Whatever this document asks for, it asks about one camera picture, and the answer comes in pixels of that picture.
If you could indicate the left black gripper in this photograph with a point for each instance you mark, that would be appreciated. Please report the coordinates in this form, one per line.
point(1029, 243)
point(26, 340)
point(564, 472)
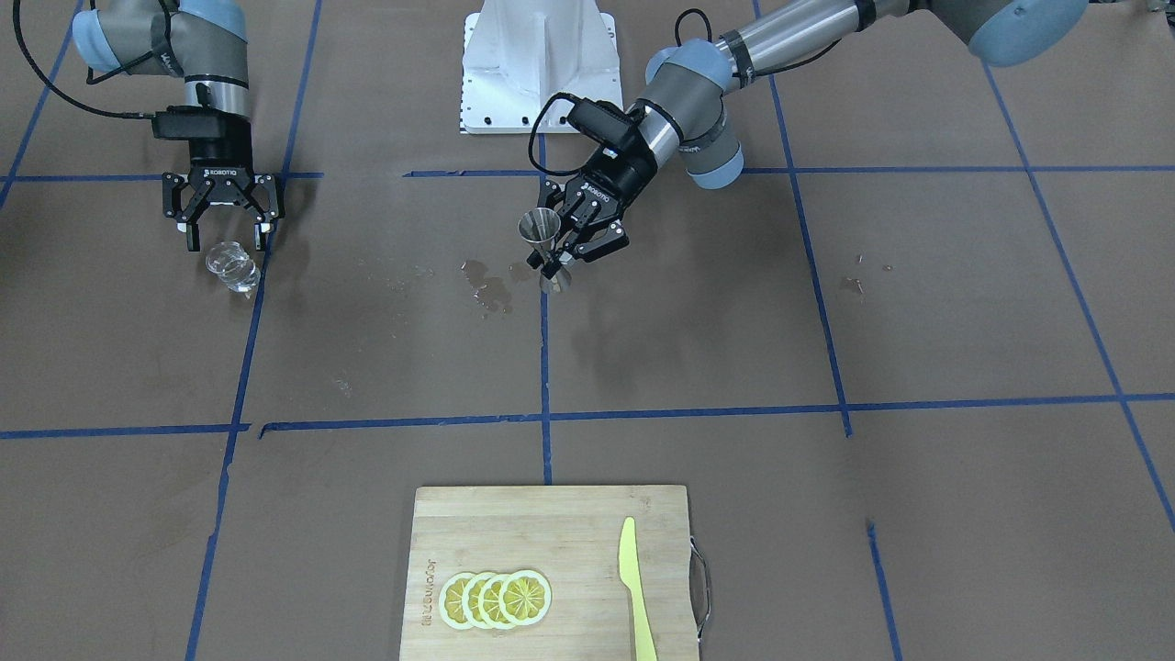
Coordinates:
point(621, 173)

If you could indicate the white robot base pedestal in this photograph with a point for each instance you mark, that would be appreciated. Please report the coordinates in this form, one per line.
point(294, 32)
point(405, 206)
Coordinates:
point(517, 54)

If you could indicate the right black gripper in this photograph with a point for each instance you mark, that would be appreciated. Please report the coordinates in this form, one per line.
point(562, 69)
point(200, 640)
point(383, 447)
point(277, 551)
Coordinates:
point(223, 151)

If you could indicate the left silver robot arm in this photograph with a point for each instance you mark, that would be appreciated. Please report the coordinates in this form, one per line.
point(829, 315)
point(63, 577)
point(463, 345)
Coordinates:
point(681, 112)

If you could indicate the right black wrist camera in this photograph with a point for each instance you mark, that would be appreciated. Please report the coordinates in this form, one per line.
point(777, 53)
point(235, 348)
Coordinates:
point(188, 123)

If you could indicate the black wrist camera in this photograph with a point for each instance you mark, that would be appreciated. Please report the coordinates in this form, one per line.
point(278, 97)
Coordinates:
point(604, 123)
point(188, 123)

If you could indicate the yellow plastic knife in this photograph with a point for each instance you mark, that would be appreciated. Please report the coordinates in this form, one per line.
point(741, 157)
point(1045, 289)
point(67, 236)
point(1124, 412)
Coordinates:
point(630, 575)

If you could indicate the bamboo cutting board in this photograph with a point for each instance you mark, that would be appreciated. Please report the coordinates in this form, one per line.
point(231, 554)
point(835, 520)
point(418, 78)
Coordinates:
point(569, 534)

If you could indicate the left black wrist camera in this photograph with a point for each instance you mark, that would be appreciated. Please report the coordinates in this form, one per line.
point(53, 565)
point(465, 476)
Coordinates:
point(604, 123)

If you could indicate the clear glass cup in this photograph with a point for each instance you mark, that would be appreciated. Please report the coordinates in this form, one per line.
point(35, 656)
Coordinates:
point(233, 266)

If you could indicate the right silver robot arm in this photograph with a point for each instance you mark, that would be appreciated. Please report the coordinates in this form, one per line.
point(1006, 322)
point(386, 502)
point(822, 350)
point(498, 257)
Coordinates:
point(204, 43)

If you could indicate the steel measuring jigger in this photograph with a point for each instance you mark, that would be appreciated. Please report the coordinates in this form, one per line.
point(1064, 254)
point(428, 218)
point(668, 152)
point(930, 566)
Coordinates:
point(539, 228)

